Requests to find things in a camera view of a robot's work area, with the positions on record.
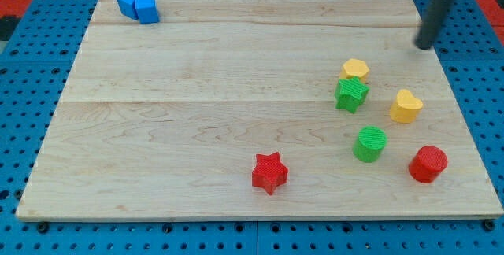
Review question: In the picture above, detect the green star block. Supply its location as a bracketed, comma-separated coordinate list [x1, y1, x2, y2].
[334, 77, 369, 113]

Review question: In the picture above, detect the red star block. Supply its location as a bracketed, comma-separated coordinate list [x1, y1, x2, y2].
[251, 152, 288, 195]

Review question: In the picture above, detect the wooden board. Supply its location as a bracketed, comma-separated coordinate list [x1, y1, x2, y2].
[17, 0, 503, 222]

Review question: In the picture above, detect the yellow hexagon block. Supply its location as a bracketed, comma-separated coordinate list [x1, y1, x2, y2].
[339, 58, 370, 83]

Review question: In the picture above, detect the green cylinder block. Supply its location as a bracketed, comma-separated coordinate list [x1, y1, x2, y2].
[352, 126, 387, 163]

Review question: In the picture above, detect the blue cube block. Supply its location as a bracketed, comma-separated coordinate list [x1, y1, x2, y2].
[135, 0, 159, 24]

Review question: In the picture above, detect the yellow heart block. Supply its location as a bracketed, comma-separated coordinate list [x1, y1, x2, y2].
[389, 89, 424, 124]

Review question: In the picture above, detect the blue triangular block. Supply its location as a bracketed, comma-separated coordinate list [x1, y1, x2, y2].
[117, 0, 138, 20]

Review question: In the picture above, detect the red cylinder block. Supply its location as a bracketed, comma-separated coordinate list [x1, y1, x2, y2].
[408, 146, 448, 183]

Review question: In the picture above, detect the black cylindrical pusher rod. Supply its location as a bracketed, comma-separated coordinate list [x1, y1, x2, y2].
[414, 0, 454, 50]

